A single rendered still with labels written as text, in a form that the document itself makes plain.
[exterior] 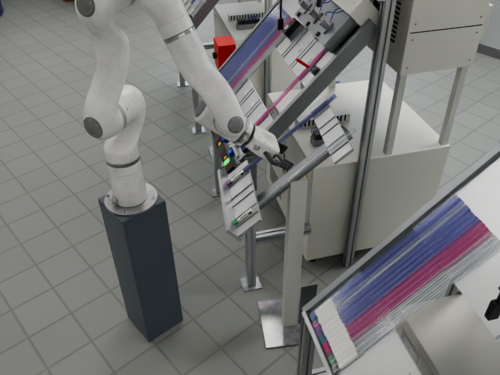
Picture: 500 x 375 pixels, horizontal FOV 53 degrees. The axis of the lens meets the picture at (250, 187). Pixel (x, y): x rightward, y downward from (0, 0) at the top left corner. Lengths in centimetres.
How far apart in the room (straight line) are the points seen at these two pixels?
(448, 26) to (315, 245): 112
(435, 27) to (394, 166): 62
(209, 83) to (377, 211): 133
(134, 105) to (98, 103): 14
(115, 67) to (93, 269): 136
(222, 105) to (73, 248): 166
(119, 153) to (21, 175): 180
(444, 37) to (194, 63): 107
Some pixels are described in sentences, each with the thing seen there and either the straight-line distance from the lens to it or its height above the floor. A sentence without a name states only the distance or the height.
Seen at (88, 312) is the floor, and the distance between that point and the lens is 250.
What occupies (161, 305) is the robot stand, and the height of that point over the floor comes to 18.
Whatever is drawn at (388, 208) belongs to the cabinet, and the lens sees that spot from 248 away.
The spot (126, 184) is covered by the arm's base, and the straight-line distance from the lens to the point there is 179.
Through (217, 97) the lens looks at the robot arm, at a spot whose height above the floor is 124.
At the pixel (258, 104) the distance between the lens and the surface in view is 213.
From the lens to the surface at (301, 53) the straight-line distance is 212.
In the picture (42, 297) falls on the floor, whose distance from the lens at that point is 263.
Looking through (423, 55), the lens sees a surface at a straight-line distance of 210.
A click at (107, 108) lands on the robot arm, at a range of 160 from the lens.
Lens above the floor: 187
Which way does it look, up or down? 38 degrees down
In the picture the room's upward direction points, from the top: 1 degrees counter-clockwise
